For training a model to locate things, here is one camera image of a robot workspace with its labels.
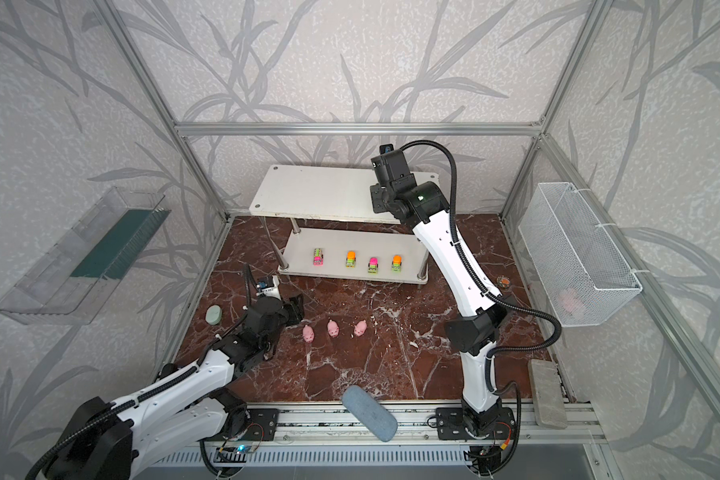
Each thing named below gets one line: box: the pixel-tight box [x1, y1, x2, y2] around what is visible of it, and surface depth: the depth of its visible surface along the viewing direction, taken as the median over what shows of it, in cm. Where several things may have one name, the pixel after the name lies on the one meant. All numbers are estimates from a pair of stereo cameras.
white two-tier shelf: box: [249, 165, 429, 285], surface depth 96 cm
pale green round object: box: [205, 304, 223, 325], surface depth 93 cm
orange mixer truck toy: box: [346, 250, 357, 268], surface depth 100 cm
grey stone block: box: [528, 359, 568, 430], surface depth 77 cm
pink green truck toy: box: [313, 248, 324, 267], surface depth 100 cm
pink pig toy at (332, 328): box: [327, 319, 340, 338], surface depth 91 cm
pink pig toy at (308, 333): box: [302, 324, 315, 343], surface depth 89 cm
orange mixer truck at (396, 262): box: [391, 254, 403, 273], surface depth 98 cm
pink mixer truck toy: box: [368, 257, 379, 275], surface depth 98 cm
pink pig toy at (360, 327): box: [354, 320, 367, 337], surface depth 90 cm
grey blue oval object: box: [342, 385, 398, 443], surface depth 75 cm
